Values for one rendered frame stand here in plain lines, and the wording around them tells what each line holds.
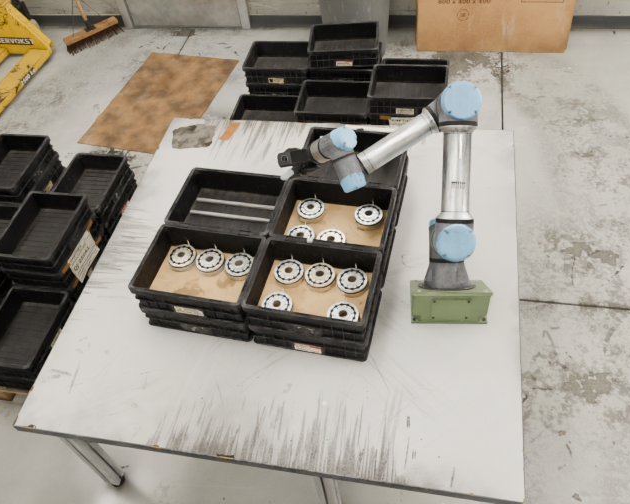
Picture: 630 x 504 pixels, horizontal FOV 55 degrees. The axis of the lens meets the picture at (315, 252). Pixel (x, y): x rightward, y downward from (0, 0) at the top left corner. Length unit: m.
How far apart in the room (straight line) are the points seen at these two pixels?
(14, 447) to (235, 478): 1.02
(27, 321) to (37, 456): 0.60
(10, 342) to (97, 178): 0.96
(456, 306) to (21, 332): 1.96
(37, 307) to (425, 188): 1.86
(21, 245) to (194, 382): 1.33
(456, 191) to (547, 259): 1.45
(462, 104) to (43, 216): 2.09
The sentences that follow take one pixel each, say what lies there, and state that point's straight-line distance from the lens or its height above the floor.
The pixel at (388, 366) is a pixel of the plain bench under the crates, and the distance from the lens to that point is 2.01.
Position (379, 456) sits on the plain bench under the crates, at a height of 0.70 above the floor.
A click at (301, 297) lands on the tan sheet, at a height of 0.83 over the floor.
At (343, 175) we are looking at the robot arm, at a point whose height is 1.19.
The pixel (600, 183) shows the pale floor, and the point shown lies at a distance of 3.71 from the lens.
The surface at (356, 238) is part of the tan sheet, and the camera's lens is 2.16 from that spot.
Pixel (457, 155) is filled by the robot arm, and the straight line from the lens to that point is 1.88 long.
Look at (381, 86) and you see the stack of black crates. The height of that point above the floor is 0.49.
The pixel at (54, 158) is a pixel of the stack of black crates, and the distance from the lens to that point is 3.51.
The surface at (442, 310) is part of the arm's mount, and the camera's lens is 2.04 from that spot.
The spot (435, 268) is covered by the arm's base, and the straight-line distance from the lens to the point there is 2.02.
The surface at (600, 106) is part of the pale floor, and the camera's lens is 4.25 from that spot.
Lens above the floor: 2.45
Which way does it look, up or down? 50 degrees down
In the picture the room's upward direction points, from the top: 9 degrees counter-clockwise
